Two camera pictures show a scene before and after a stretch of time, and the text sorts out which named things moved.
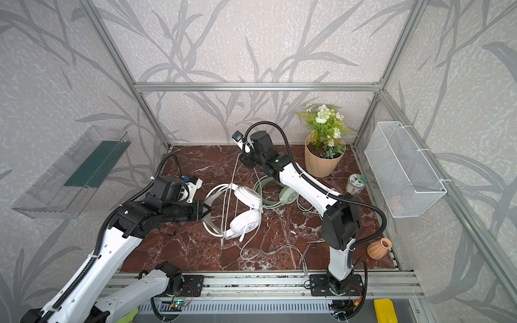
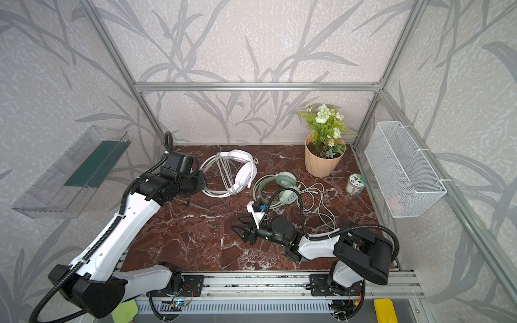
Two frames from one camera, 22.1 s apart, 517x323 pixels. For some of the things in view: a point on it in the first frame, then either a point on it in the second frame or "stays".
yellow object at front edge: (385, 311) stays
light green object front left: (129, 317) stays
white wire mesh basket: (405, 179) stays
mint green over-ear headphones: (287, 195) stays
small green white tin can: (356, 184) stays
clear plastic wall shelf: (62, 190) stays
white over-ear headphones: (245, 221) -> (246, 173)
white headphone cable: (256, 235) -> (228, 173)
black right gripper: (248, 160) -> (252, 233)
